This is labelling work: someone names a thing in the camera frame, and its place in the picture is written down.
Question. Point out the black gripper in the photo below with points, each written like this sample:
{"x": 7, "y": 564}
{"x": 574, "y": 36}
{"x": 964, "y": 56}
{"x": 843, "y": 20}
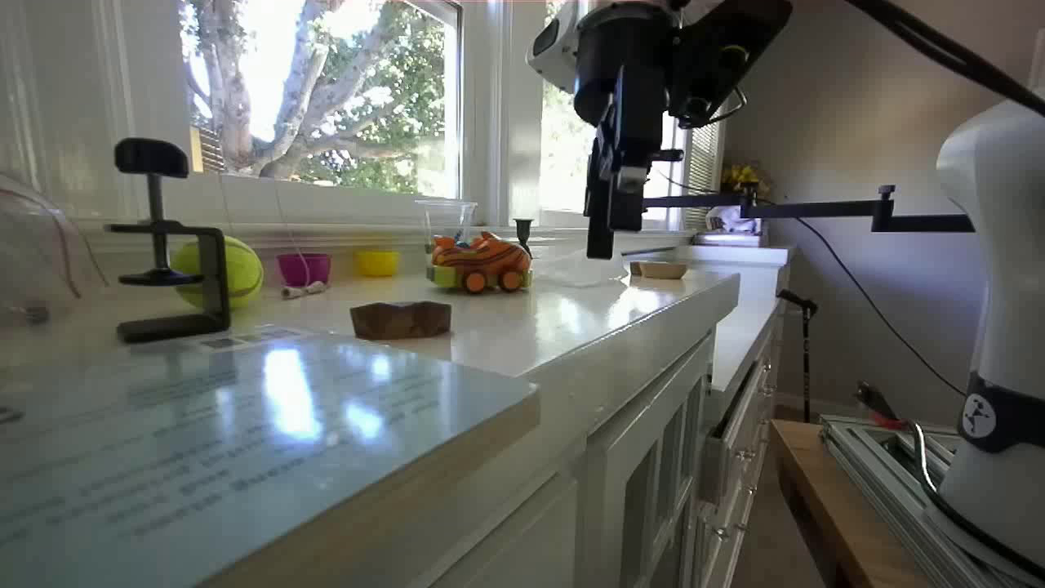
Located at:
{"x": 701, "y": 68}

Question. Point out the brown wooden block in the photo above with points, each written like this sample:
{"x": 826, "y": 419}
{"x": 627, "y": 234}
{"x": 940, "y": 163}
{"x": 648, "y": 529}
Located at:
{"x": 658, "y": 269}
{"x": 400, "y": 320}

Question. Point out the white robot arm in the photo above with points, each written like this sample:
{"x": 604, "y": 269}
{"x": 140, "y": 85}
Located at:
{"x": 993, "y": 171}

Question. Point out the pink small cup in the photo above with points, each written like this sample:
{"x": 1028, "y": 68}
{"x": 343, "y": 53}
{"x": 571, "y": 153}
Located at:
{"x": 306, "y": 269}

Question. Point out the yellow small bowl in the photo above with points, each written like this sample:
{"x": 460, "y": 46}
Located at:
{"x": 376, "y": 264}

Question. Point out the white cabinet with drawers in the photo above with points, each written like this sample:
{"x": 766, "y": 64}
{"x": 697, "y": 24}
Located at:
{"x": 636, "y": 428}

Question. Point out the wooden board on floor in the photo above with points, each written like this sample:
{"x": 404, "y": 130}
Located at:
{"x": 843, "y": 535}

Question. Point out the white laminated sheet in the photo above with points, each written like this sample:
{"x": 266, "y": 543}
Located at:
{"x": 162, "y": 465}

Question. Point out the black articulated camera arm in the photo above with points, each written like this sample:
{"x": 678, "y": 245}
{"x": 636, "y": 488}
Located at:
{"x": 879, "y": 211}

